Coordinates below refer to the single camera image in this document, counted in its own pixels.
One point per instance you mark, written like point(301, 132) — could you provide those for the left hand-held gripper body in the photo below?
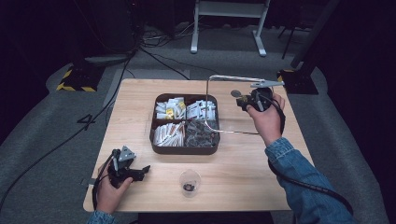
point(124, 154)

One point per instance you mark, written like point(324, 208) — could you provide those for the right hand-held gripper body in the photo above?
point(263, 96)

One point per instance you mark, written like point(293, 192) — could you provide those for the clear lid with metal rim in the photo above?
point(230, 77)

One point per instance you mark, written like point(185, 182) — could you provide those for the dark square compartment box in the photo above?
point(183, 151)

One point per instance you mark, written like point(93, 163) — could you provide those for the clear plastic cup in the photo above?
point(190, 177)

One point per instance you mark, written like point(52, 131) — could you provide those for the small dark pouch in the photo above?
point(189, 187)

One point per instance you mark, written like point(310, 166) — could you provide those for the person's right hand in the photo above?
point(269, 124)

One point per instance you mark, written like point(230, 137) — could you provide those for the person's left hand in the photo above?
point(109, 196)

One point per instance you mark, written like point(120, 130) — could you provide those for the grey round table grommet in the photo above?
point(235, 92)

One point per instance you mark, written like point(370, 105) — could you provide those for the black base with hazard stripes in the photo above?
point(81, 77)
point(299, 84)

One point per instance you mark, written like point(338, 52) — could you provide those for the pile of white brown sticks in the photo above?
point(169, 134)

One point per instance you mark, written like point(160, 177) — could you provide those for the grey tape strip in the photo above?
point(88, 181)

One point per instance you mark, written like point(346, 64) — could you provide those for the pile of white red packets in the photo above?
point(199, 109)

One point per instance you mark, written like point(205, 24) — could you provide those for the pile of dark packets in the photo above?
point(200, 134)

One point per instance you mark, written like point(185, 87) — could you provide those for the pile of white yellow packets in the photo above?
point(169, 109)

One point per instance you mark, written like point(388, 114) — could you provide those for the person's dark lap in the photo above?
point(205, 218)

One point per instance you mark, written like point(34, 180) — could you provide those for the dark slanted pole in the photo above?
point(313, 34)

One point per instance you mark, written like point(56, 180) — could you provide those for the white metal desk frame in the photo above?
point(229, 9)

